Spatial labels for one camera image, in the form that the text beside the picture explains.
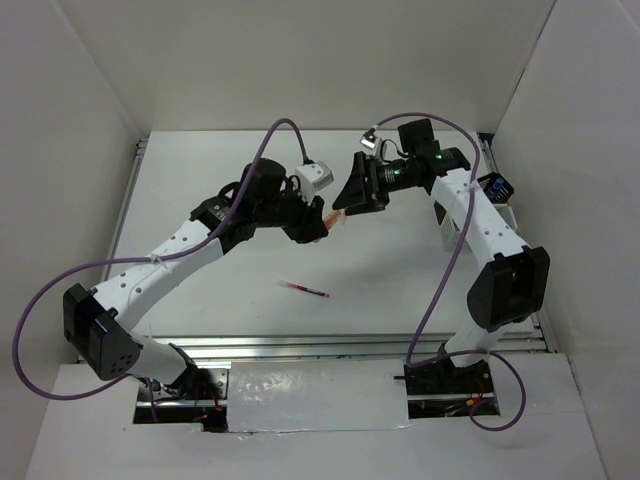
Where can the clear spray bottle blue cap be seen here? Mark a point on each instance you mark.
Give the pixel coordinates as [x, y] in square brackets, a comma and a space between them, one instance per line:
[496, 188]

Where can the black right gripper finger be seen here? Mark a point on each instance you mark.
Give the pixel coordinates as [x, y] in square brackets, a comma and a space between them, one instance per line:
[355, 187]
[366, 206]

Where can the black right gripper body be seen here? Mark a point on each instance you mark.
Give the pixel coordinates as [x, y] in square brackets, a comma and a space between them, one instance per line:
[386, 178]

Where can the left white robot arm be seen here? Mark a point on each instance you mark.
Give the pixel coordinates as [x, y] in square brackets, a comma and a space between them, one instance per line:
[99, 322]

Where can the orange lead case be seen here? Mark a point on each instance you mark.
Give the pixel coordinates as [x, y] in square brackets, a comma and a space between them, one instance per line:
[336, 217]

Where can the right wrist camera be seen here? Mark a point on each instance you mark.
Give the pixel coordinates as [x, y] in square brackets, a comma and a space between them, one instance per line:
[374, 144]

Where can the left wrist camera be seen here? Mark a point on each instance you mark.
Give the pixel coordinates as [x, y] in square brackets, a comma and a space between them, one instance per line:
[313, 177]

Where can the white foil cover board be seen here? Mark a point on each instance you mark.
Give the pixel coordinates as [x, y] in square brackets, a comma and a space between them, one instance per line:
[316, 396]

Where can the red gel pen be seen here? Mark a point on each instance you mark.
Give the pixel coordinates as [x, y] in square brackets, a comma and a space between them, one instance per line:
[304, 289]

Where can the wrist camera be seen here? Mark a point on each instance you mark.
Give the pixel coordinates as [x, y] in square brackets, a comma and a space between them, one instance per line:
[374, 144]
[313, 177]

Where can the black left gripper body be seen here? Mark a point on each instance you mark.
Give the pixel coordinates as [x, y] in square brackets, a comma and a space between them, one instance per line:
[290, 210]

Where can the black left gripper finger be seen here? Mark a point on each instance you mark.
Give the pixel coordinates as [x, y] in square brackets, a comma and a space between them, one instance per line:
[302, 236]
[313, 225]

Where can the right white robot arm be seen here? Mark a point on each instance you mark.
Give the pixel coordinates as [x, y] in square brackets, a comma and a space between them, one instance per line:
[512, 277]

